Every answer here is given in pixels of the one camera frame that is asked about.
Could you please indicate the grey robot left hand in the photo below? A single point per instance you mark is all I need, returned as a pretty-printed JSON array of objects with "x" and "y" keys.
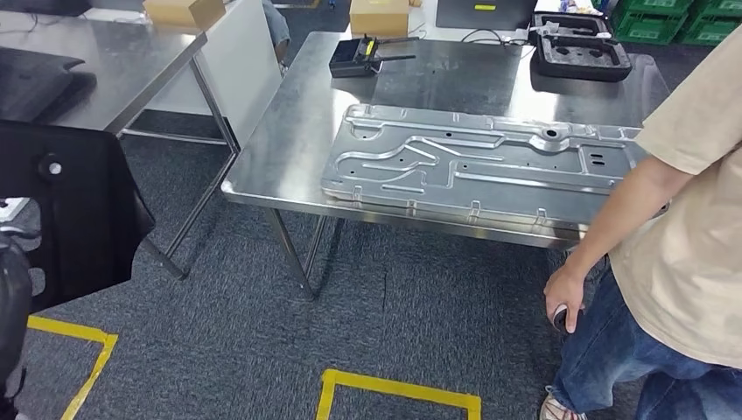
[{"x": 14, "y": 301}]

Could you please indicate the person's hand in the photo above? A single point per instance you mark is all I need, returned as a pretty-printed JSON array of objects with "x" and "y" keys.
[{"x": 565, "y": 290}]

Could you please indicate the black handheld controller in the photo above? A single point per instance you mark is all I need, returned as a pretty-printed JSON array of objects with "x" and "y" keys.
[{"x": 560, "y": 319}]

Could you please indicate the black plastic panel part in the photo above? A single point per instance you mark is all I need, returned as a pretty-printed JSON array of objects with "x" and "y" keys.
[{"x": 87, "y": 220}]

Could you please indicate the person's forearm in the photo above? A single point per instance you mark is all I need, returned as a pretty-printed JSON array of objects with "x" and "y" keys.
[{"x": 626, "y": 214}]

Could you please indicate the stainless steel workbench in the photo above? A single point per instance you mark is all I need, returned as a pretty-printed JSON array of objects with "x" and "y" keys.
[{"x": 301, "y": 145}]

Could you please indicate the person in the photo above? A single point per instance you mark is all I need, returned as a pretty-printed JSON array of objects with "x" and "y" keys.
[{"x": 690, "y": 261}]

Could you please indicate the pressed sheet metal panel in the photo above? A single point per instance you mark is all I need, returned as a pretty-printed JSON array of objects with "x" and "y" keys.
[{"x": 475, "y": 197}]

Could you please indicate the black plastic cover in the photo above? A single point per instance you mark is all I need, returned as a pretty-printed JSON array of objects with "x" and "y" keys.
[{"x": 40, "y": 87}]

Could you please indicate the black foam case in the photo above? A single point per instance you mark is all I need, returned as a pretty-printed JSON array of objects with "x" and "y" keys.
[{"x": 579, "y": 61}]

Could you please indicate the stainless steel table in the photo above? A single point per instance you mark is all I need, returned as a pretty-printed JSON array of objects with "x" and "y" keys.
[{"x": 133, "y": 64}]

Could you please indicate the green plastic crate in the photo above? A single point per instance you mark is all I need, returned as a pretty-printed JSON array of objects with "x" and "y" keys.
[
  {"x": 716, "y": 26},
  {"x": 649, "y": 26}
]

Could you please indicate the black box with antennas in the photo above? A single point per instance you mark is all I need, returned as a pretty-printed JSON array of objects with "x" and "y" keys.
[{"x": 348, "y": 61}]

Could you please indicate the white partition board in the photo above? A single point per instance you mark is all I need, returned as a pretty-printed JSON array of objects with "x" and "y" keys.
[{"x": 243, "y": 75}]

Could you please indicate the brown cardboard box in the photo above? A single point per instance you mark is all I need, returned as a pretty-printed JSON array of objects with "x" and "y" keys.
[
  {"x": 380, "y": 17},
  {"x": 182, "y": 11}
]

